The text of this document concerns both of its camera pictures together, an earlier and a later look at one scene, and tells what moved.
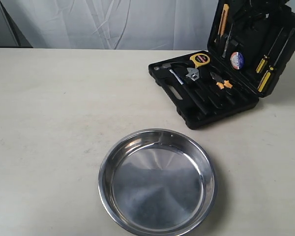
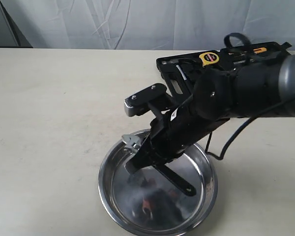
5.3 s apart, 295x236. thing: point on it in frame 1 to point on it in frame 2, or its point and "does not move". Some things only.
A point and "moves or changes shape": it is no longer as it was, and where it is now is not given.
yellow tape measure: (199, 59) to (209, 58)
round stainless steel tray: (157, 182) does not move
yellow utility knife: (223, 22) to (260, 49)
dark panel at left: (4, 33) does not move
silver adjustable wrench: (194, 74) to (132, 143)
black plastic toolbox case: (252, 44) moves or changes shape
